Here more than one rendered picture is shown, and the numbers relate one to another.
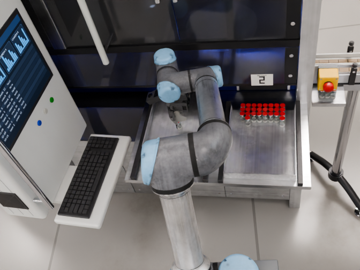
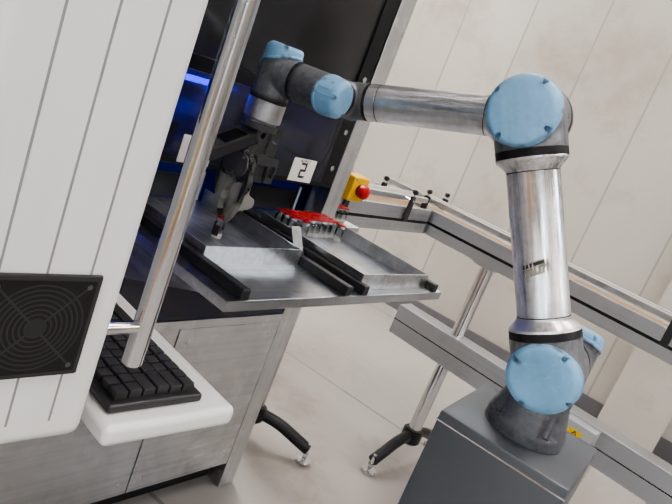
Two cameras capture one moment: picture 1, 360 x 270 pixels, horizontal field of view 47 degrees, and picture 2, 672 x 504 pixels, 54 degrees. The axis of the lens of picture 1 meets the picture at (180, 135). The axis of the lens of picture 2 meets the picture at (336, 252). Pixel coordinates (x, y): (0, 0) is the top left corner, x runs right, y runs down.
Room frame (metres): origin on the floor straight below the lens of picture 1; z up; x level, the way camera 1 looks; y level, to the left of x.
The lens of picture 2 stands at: (0.56, 1.19, 1.28)
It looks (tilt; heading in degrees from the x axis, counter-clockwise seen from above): 14 degrees down; 286
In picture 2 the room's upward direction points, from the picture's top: 21 degrees clockwise
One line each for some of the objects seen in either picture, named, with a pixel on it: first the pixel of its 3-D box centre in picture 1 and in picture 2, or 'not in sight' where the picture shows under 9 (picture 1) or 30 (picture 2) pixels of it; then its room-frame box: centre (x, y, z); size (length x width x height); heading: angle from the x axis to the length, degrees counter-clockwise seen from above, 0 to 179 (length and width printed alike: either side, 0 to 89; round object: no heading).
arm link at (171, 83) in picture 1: (173, 84); (323, 92); (1.03, -0.02, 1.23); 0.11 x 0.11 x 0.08; 83
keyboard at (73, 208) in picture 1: (89, 173); (90, 323); (1.08, 0.41, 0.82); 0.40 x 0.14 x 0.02; 156
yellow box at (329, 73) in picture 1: (327, 78); (350, 185); (1.09, -0.61, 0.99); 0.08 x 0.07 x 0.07; 160
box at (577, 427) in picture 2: not in sight; (575, 434); (0.21, -0.97, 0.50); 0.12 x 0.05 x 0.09; 160
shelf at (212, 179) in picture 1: (219, 134); (277, 249); (1.06, -0.16, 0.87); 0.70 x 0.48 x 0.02; 70
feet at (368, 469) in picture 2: not in sight; (407, 443); (0.68, -1.21, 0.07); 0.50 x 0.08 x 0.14; 70
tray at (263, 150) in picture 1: (261, 139); (342, 249); (0.96, -0.30, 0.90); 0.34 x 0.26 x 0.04; 159
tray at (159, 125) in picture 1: (180, 117); (203, 220); (1.19, -0.02, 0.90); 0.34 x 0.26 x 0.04; 160
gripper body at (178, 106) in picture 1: (176, 96); (253, 150); (1.13, -0.03, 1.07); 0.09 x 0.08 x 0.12; 70
